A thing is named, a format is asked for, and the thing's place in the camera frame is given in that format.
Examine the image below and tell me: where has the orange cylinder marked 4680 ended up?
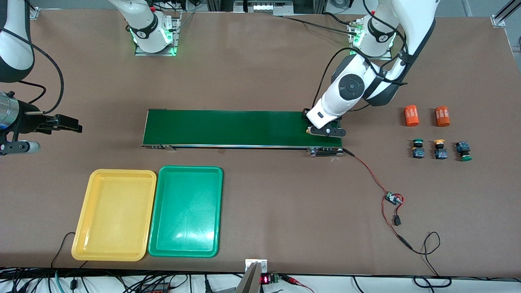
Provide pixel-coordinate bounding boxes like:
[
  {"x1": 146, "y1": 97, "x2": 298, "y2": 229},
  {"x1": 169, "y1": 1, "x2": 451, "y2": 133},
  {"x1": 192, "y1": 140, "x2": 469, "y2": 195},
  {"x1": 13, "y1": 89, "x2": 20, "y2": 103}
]
[
  {"x1": 403, "y1": 105, "x2": 420, "y2": 127},
  {"x1": 434, "y1": 105, "x2": 451, "y2": 127}
]

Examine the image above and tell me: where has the green mushroom push button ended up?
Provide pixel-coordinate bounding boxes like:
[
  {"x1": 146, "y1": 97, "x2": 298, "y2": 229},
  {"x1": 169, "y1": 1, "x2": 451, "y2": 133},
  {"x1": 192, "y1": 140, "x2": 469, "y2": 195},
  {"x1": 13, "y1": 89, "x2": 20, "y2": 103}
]
[
  {"x1": 455, "y1": 141, "x2": 473, "y2": 162},
  {"x1": 411, "y1": 138, "x2": 425, "y2": 160}
]

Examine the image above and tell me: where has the green conveyor belt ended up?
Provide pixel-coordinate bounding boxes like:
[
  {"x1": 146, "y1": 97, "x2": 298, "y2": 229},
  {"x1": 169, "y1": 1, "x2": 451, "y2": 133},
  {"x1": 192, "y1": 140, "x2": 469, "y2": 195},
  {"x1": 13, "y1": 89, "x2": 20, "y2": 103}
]
[{"x1": 141, "y1": 108, "x2": 346, "y2": 157}]

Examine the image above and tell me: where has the yellow plastic tray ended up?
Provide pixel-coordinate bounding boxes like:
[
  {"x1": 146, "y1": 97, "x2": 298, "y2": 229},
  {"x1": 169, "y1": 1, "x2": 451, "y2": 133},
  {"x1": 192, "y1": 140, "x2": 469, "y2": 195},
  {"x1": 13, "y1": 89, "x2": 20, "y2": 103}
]
[{"x1": 71, "y1": 168, "x2": 158, "y2": 262}]

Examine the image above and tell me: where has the short lead with black plug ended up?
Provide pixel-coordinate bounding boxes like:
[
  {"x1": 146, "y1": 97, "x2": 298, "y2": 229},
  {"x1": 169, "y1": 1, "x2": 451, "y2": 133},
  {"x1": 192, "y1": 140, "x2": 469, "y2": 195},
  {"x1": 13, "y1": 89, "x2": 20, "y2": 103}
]
[{"x1": 390, "y1": 202, "x2": 403, "y2": 227}]

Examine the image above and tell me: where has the long red black power lead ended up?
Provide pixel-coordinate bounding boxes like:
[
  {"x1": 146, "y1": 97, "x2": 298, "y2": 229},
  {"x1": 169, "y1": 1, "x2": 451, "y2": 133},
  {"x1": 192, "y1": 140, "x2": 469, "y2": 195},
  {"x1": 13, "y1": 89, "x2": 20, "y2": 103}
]
[{"x1": 381, "y1": 195, "x2": 414, "y2": 250}]

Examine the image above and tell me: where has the green plastic tray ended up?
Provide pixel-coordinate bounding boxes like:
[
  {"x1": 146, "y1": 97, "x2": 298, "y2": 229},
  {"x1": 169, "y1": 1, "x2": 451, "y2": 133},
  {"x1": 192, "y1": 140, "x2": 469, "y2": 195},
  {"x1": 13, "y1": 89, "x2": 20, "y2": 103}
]
[{"x1": 148, "y1": 165, "x2": 224, "y2": 258}]

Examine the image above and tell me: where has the red probe lead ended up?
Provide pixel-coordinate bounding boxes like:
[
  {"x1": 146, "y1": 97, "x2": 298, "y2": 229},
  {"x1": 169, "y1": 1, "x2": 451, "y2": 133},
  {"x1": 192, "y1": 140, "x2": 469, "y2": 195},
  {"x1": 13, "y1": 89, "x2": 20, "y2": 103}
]
[{"x1": 282, "y1": 275, "x2": 315, "y2": 293}]

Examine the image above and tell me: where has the grey metal wedge bar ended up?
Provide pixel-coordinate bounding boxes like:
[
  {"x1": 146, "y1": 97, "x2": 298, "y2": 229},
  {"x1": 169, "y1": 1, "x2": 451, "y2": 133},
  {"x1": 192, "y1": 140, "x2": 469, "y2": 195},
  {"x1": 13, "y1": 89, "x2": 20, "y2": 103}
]
[{"x1": 235, "y1": 262, "x2": 262, "y2": 293}]

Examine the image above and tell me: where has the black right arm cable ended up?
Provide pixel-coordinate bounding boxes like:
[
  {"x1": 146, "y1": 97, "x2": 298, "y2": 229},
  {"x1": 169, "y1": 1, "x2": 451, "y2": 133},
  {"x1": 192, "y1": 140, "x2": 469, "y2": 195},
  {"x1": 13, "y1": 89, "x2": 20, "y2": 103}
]
[{"x1": 16, "y1": 39, "x2": 65, "y2": 115}]

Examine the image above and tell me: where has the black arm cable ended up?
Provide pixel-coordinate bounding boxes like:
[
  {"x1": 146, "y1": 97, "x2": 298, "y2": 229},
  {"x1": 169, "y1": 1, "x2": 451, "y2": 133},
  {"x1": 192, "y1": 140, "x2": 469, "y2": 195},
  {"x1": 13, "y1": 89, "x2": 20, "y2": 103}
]
[
  {"x1": 313, "y1": 0, "x2": 409, "y2": 110},
  {"x1": 16, "y1": 39, "x2": 65, "y2": 115}
]

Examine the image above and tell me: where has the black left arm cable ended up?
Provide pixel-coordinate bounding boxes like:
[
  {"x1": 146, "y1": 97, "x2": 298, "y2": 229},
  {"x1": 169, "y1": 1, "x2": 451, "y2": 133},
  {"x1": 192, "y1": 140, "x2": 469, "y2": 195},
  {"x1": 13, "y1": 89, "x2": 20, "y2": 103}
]
[{"x1": 313, "y1": 0, "x2": 409, "y2": 110}]

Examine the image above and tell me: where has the thick black table cable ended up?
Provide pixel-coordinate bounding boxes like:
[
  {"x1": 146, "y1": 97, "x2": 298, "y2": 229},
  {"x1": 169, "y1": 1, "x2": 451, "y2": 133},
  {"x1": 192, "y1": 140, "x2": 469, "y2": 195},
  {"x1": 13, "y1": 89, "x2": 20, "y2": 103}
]
[{"x1": 280, "y1": 11, "x2": 361, "y2": 36}]

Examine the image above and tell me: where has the thin black curved cable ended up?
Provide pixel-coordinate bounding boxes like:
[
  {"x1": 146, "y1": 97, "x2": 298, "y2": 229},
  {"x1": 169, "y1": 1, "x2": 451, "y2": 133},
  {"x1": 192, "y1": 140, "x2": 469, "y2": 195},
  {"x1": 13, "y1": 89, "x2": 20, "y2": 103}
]
[{"x1": 51, "y1": 232, "x2": 88, "y2": 269}]

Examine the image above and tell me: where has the aluminium frame profile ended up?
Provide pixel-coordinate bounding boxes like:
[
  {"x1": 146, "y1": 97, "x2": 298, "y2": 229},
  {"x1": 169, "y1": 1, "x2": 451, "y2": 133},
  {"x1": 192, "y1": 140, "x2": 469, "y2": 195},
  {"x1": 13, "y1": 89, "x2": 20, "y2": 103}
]
[
  {"x1": 491, "y1": 0, "x2": 521, "y2": 27},
  {"x1": 24, "y1": 0, "x2": 40, "y2": 20}
]

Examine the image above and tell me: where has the grey metal frame equipment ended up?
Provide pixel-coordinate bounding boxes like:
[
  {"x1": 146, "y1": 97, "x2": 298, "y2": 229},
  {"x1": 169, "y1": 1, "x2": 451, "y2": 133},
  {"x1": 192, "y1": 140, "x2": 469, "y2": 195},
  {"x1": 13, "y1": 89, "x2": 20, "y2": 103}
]
[{"x1": 233, "y1": 0, "x2": 294, "y2": 17}]

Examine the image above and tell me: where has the small metal bracket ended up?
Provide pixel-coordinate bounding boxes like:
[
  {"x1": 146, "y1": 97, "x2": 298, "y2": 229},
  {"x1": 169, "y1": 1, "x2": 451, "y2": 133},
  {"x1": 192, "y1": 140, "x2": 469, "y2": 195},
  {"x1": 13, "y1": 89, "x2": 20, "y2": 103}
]
[{"x1": 245, "y1": 259, "x2": 268, "y2": 274}]

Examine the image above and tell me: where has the thin black looped cable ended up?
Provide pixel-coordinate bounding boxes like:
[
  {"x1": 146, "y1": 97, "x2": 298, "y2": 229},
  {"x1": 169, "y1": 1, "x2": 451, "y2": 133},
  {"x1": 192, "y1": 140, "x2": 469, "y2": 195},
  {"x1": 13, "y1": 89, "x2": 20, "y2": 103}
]
[{"x1": 409, "y1": 231, "x2": 453, "y2": 288}]

